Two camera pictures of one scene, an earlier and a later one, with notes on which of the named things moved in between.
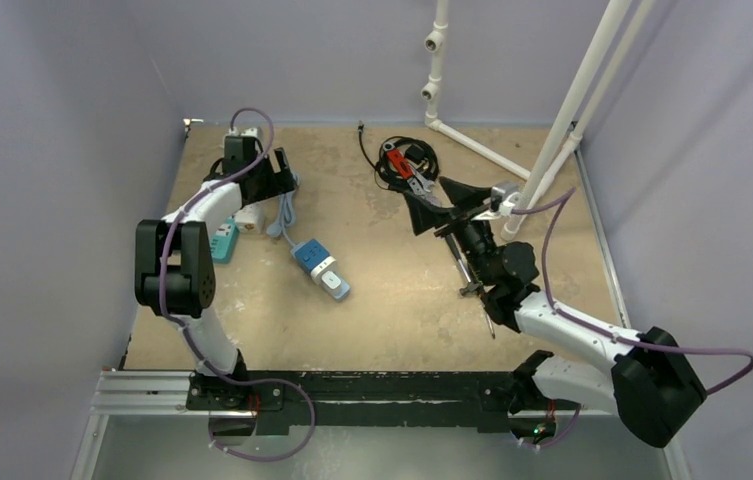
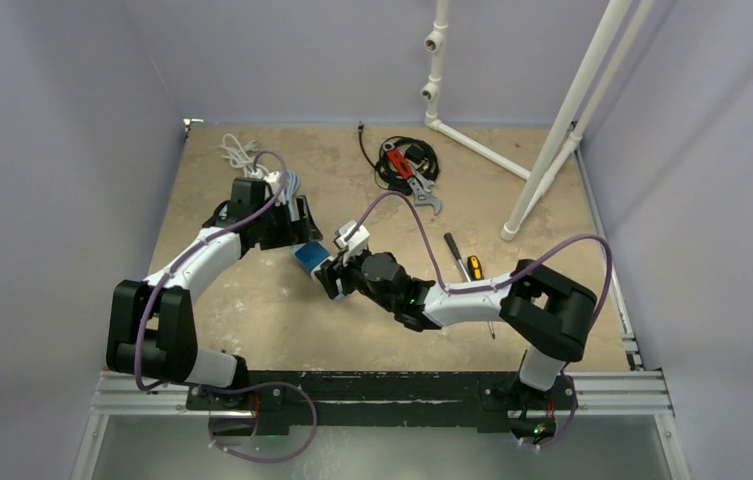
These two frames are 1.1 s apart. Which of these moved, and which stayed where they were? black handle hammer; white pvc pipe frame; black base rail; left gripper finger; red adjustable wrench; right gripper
Moved: right gripper; left gripper finger
Stayed: red adjustable wrench; black base rail; white pvc pipe frame; black handle hammer
